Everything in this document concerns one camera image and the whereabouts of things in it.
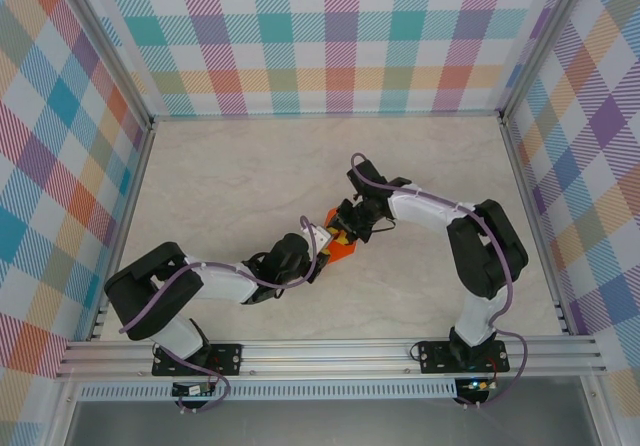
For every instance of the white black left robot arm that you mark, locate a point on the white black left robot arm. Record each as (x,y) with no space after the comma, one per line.
(225,286)

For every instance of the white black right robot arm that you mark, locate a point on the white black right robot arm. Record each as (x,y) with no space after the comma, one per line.
(420,208)

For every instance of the grey metal panel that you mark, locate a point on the grey metal panel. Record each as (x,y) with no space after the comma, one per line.
(325,426)

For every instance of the small black circuit board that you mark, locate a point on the small black circuit board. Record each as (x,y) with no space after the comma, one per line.
(190,390)

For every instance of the small lit circuit board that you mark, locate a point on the small lit circuit board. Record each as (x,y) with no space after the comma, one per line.
(477,385)

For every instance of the long aluminium mounting rail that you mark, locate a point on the long aluminium mounting rail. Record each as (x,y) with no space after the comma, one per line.
(325,358)

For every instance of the thin aluminium rear rail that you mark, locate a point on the thin aluminium rear rail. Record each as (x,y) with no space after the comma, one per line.
(325,115)

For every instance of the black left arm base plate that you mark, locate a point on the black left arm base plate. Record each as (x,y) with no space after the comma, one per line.
(230,358)

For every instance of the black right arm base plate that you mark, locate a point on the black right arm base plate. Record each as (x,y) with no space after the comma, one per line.
(432,356)

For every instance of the aluminium side rail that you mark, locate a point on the aluminium side rail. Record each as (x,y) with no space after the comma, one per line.
(132,201)
(535,216)

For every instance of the slanted aluminium frame post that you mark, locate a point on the slanted aluminium frame post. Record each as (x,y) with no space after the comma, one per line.
(107,51)
(542,41)

